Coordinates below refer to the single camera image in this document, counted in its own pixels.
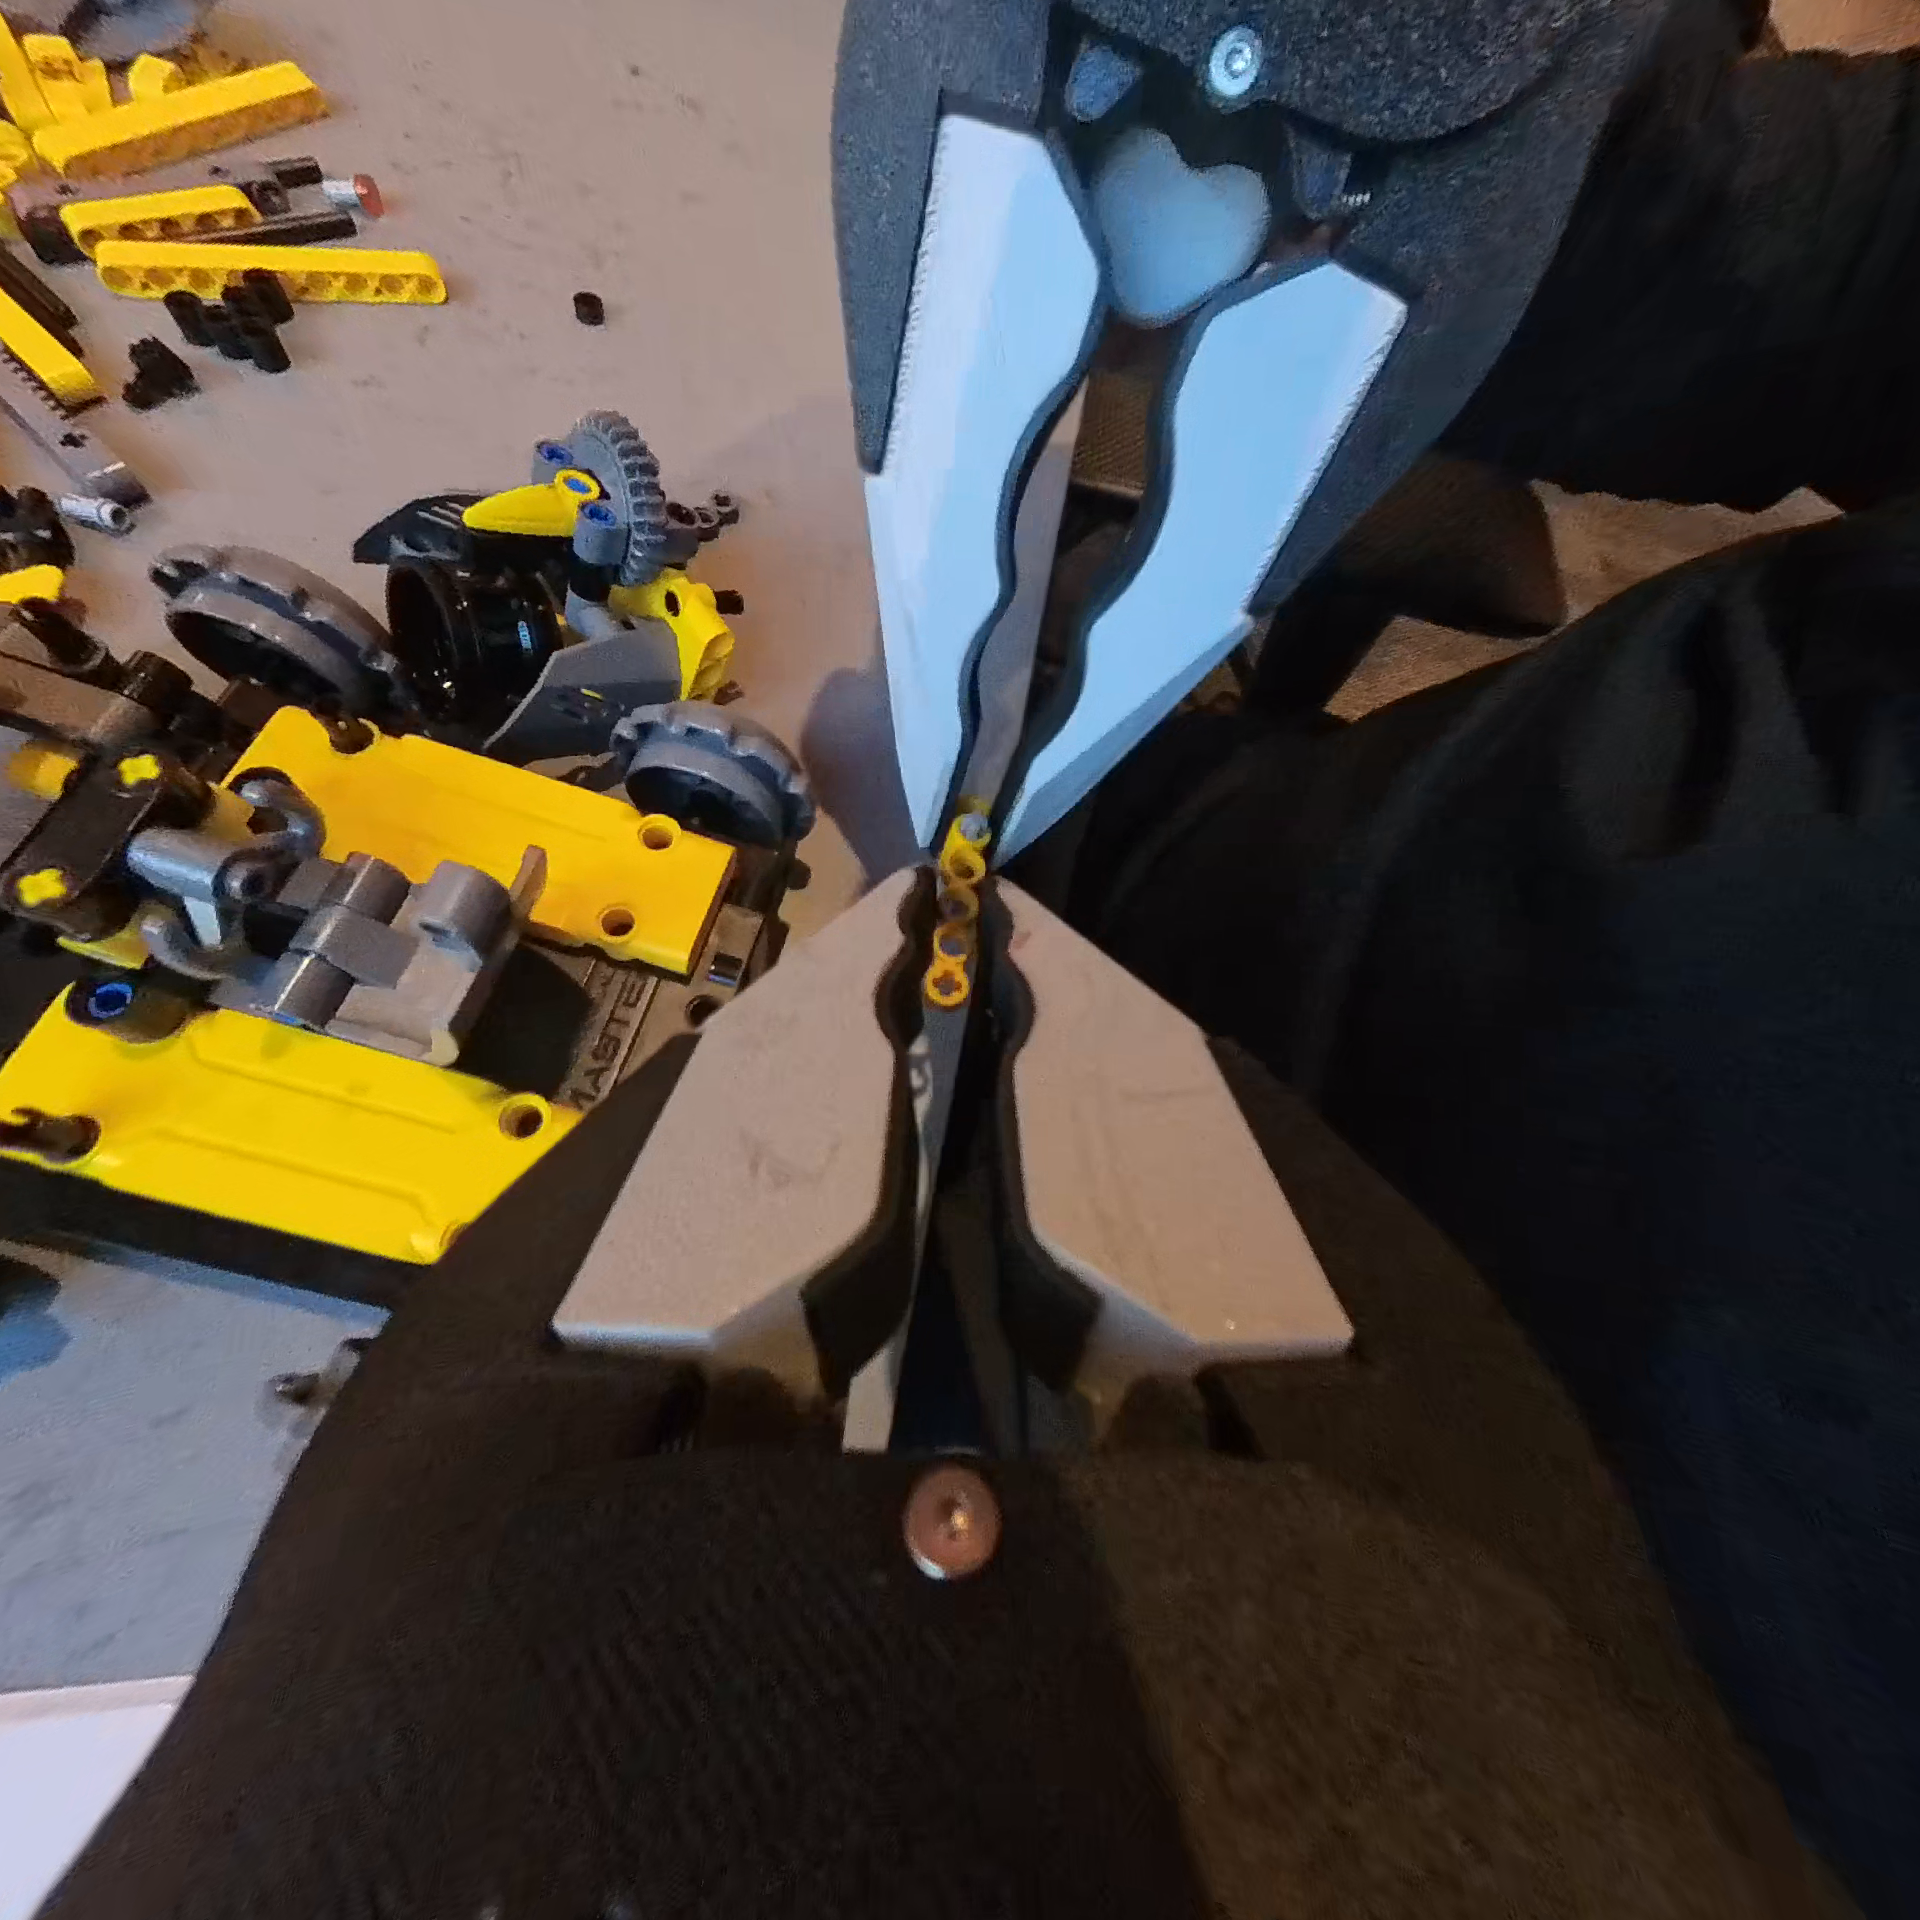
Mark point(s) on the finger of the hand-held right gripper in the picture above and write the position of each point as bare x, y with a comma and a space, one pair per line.
1271, 422
979, 377

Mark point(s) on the person's right forearm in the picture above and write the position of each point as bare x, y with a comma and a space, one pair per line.
1722, 270

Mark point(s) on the yellow thin toy beam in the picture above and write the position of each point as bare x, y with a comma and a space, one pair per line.
950, 981

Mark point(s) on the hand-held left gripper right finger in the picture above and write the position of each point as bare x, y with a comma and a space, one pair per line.
1152, 1170

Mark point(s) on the toy wheel gear subassembly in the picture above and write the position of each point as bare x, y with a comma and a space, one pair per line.
600, 677

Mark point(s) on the person's dark clothing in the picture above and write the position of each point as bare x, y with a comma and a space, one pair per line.
1575, 1052

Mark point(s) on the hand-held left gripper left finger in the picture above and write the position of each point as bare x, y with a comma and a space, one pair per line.
747, 1170

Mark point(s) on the yellow toy vehicle model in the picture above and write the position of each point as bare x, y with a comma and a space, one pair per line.
450, 814

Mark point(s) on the pile of loose toy pieces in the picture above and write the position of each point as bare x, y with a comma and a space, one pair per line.
224, 110

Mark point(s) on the instruction booklet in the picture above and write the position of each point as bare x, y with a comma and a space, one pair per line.
61, 1804

